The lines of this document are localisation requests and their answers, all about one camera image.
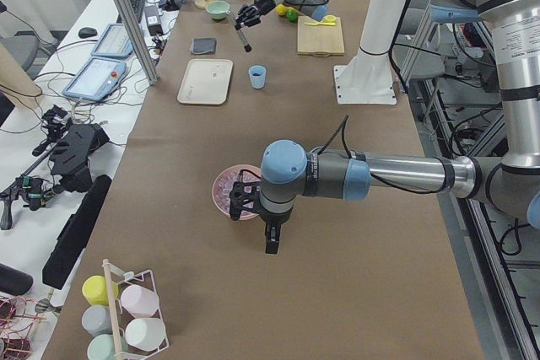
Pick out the white wire cup rack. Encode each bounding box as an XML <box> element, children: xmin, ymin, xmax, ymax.
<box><xmin>102</xmin><ymin>259</ymin><xmax>170</xmax><ymax>359</ymax></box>

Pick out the blue teach pendant near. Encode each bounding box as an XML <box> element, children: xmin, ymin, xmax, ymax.
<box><xmin>62</xmin><ymin>57</ymin><xmax>127</xmax><ymax>101</ymax></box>

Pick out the black long bar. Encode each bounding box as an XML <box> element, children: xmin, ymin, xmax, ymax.
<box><xmin>42</xmin><ymin>175</ymin><xmax>112</xmax><ymax>290</ymax></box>

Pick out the green cup in rack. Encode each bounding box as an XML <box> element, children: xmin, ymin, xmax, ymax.
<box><xmin>86</xmin><ymin>334</ymin><xmax>116</xmax><ymax>360</ymax></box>

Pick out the pink bowl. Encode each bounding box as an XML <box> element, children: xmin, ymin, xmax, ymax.
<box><xmin>211</xmin><ymin>163</ymin><xmax>263</xmax><ymax>222</ymax></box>

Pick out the grey cup in rack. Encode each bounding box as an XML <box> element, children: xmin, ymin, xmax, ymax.
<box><xmin>81</xmin><ymin>304</ymin><xmax>112</xmax><ymax>336</ymax></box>

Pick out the light blue cup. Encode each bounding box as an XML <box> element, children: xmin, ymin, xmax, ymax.
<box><xmin>248</xmin><ymin>65</ymin><xmax>267</xmax><ymax>89</ymax></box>

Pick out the yellow cup in rack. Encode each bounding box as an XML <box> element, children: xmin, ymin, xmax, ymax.
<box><xmin>81</xmin><ymin>275</ymin><xmax>109</xmax><ymax>306</ymax></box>

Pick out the clear ice cubes pile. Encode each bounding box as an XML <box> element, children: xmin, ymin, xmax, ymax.
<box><xmin>214</xmin><ymin>167</ymin><xmax>261</xmax><ymax>217</ymax></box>

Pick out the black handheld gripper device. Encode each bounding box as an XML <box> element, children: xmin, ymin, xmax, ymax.
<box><xmin>1</xmin><ymin>105</ymin><xmax>110</xmax><ymax>230</ymax></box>

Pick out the blue teach pendant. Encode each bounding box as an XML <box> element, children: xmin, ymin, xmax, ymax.
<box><xmin>91</xmin><ymin>24</ymin><xmax>133</xmax><ymax>59</ymax></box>
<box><xmin>62</xmin><ymin>57</ymin><xmax>127</xmax><ymax>101</ymax></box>

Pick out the black computer mouse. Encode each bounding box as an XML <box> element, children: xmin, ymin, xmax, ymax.
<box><xmin>78</xmin><ymin>27</ymin><xmax>98</xmax><ymax>39</ymax></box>

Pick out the wooden cutting board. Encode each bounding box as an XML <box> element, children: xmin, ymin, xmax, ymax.
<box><xmin>297</xmin><ymin>16</ymin><xmax>345</xmax><ymax>56</ymax></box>

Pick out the mint green bowl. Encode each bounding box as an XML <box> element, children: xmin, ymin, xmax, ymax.
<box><xmin>206</xmin><ymin>0</ymin><xmax>230</xmax><ymax>21</ymax></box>

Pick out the aluminium frame post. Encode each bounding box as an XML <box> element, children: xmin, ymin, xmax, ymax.
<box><xmin>113</xmin><ymin>0</ymin><xmax>158</xmax><ymax>85</ymax></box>

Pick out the green lime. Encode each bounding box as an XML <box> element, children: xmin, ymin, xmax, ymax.
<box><xmin>286</xmin><ymin>9</ymin><xmax>298</xmax><ymax>23</ymax></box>

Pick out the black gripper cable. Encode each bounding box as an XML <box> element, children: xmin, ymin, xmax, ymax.
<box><xmin>314</xmin><ymin>114</ymin><xmax>448</xmax><ymax>196</ymax></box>

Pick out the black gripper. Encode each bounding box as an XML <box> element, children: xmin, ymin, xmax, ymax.
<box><xmin>235</xmin><ymin>0</ymin><xmax>274</xmax><ymax>30</ymax></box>
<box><xmin>229</xmin><ymin>181</ymin><xmax>292</xmax><ymax>255</ymax></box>

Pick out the white cup in rack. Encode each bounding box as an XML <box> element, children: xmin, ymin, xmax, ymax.
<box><xmin>124</xmin><ymin>318</ymin><xmax>166</xmax><ymax>352</ymax></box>

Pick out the yellow lemon lower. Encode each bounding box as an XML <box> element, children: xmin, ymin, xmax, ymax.
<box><xmin>275</xmin><ymin>4</ymin><xmax>289</xmax><ymax>17</ymax></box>

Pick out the cream rabbit tray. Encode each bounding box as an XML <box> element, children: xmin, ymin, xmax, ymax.
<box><xmin>177</xmin><ymin>59</ymin><xmax>234</xmax><ymax>105</ymax></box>

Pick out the steel muddler black tip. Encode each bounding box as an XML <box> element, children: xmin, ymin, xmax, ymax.
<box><xmin>227</xmin><ymin>12</ymin><xmax>252</xmax><ymax>52</ymax></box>

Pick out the blue teach pendant far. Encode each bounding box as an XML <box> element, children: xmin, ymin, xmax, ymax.
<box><xmin>91</xmin><ymin>24</ymin><xmax>133</xmax><ymax>59</ymax></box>

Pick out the grey folded cloth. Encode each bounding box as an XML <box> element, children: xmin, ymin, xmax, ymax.
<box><xmin>190</xmin><ymin>37</ymin><xmax>217</xmax><ymax>55</ymax></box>

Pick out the pink cup in rack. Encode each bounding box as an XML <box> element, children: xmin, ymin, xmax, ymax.
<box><xmin>120</xmin><ymin>285</ymin><xmax>159</xmax><ymax>318</ymax></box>

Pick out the lemon slice upper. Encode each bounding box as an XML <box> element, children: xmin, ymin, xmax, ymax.
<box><xmin>323</xmin><ymin>15</ymin><xmax>337</xmax><ymax>24</ymax></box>

